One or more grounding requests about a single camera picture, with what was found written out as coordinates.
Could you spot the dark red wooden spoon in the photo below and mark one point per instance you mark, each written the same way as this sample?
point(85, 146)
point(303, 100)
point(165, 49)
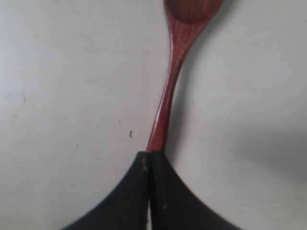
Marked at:
point(185, 19)

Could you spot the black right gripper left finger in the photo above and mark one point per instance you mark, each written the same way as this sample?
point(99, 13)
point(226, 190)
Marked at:
point(126, 207)

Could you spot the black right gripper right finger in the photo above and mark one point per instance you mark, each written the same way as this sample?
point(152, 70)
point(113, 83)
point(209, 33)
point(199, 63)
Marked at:
point(173, 206)

